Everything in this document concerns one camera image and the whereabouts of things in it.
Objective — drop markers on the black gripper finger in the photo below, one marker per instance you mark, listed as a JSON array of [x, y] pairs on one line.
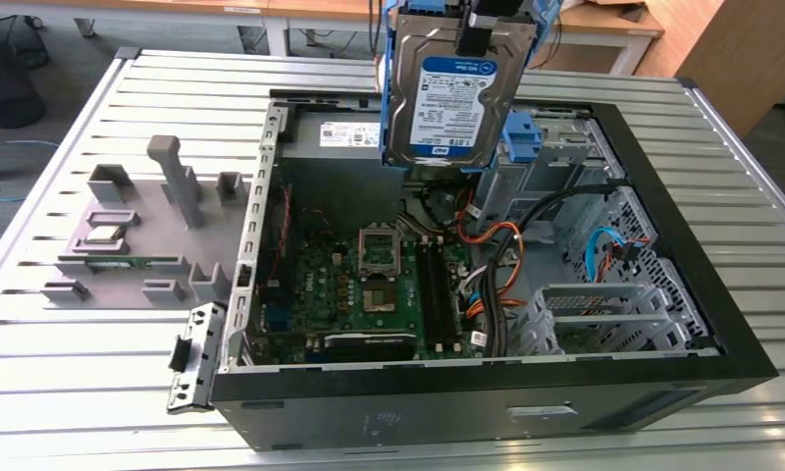
[[475, 39]]

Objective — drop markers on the hard disk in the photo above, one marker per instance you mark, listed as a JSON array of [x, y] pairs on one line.
[[451, 122]]

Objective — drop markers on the metal disk bay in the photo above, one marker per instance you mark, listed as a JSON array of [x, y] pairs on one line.
[[608, 319]]

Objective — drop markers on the wooden desk white legs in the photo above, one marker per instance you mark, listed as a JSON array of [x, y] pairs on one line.
[[169, 7], [601, 24]]

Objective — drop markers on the blue drive latch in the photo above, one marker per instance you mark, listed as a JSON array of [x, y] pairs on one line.
[[527, 142]]

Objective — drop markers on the metal optical drive cage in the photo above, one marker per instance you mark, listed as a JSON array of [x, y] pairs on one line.
[[563, 162]]

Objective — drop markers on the grey power supply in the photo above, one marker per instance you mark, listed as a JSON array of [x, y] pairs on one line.
[[327, 167]]

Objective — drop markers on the wooden cabinet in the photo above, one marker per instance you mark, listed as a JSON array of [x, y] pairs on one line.
[[746, 49]]

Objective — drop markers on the grey table corner cap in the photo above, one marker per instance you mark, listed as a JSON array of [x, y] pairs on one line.
[[125, 53]]

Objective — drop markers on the CPU socket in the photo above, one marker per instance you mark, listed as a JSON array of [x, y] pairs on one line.
[[379, 298]]

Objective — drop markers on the green motherboard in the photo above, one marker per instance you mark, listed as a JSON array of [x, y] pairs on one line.
[[320, 304]]

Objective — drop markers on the black graphics card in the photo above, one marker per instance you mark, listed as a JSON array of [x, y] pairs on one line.
[[367, 343]]

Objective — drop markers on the grey parts rack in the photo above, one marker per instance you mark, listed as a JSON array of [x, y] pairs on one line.
[[164, 255]]

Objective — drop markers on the silver CPU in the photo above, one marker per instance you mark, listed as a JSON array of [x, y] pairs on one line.
[[107, 235]]

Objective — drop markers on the green RAM stick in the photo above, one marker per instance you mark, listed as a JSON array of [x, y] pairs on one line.
[[117, 261]]

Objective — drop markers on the black mesh bin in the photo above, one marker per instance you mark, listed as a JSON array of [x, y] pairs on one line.
[[13, 88]]

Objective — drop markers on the black PC case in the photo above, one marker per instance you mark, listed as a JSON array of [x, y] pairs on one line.
[[432, 412]]

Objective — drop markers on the metal card retention bracket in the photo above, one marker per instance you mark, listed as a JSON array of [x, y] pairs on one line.
[[199, 343]]

